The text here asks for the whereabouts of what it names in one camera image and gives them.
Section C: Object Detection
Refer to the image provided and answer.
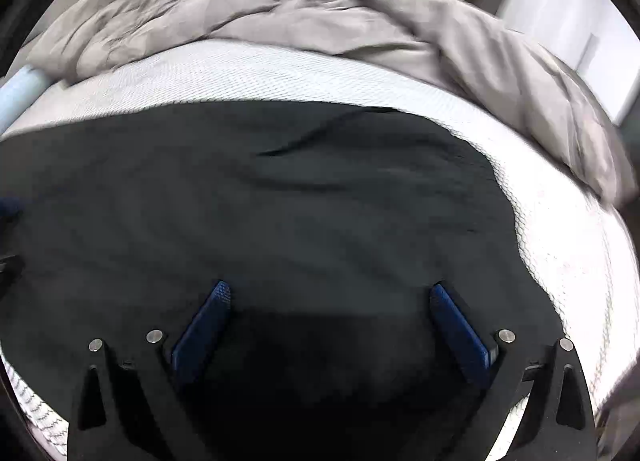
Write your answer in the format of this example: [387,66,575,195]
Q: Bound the black pants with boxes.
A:
[1,102,562,460]

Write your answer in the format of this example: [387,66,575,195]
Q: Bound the grey rumpled duvet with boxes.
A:
[27,0,639,206]

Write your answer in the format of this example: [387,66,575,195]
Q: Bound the light blue pillow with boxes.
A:
[0,66,52,134]

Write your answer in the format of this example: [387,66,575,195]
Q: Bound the white honeycomb mattress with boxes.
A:
[1,41,639,460]

